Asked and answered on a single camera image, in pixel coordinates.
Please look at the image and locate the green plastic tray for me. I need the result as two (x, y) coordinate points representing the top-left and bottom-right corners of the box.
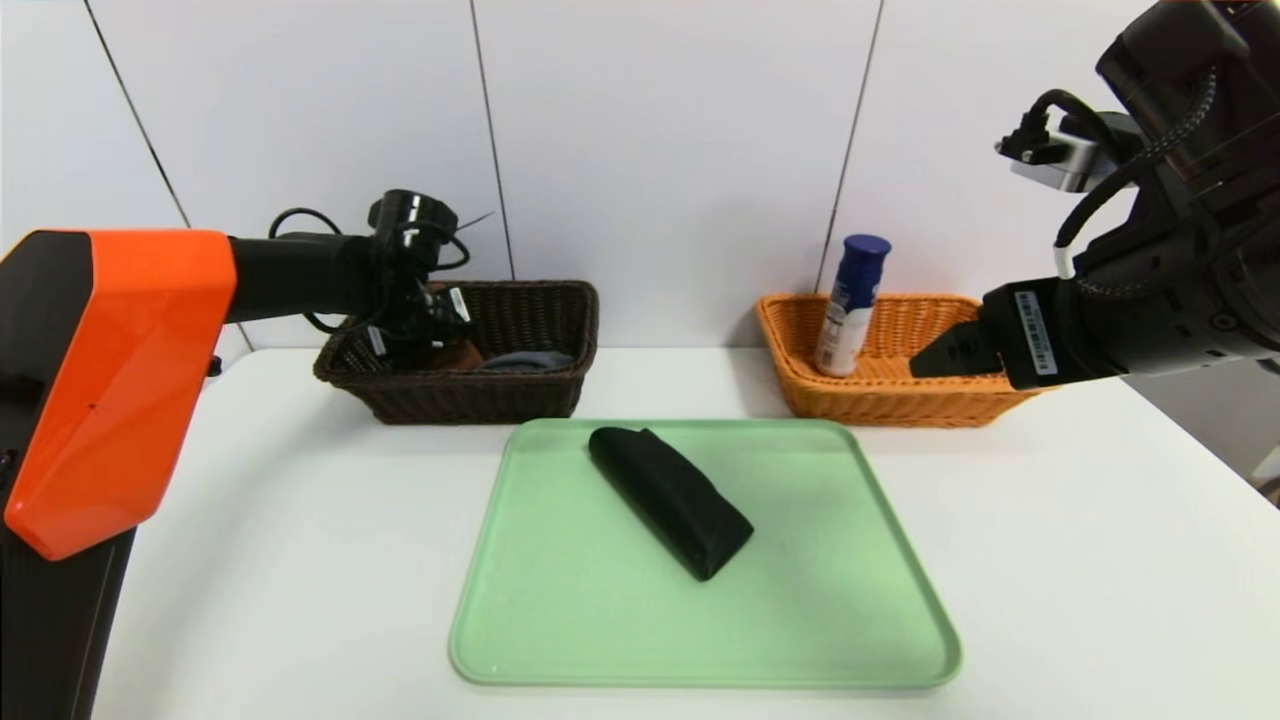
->
(450, 418), (962, 687)

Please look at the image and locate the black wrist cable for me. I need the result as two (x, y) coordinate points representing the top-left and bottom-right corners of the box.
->
(1053, 65), (1221, 281)
(268, 207), (471, 336)

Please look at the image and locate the orange wicker basket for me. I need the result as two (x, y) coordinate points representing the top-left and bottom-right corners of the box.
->
(755, 293), (1041, 429)

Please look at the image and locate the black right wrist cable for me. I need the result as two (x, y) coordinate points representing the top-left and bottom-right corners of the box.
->
(1053, 65), (1221, 281)

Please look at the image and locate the black soft glasses case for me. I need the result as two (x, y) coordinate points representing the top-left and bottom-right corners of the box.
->
(588, 427), (754, 581)

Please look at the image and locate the dark brown wicker basket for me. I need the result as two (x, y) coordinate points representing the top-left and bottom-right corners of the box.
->
(313, 280), (601, 426)

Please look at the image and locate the brown towel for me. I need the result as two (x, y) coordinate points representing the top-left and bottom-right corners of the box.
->
(430, 340), (486, 373)

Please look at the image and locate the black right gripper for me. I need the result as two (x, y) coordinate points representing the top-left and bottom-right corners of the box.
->
(908, 254), (1213, 391)

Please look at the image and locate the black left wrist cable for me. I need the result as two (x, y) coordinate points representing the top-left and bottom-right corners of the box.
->
(268, 207), (471, 336)

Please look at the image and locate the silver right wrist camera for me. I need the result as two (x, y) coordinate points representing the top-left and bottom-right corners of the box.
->
(1010, 112), (1141, 193)

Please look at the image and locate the blue capped white bottle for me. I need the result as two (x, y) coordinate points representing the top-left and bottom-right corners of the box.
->
(813, 235), (891, 378)

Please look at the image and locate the grey towel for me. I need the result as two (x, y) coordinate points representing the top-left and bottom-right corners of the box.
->
(478, 350), (576, 374)

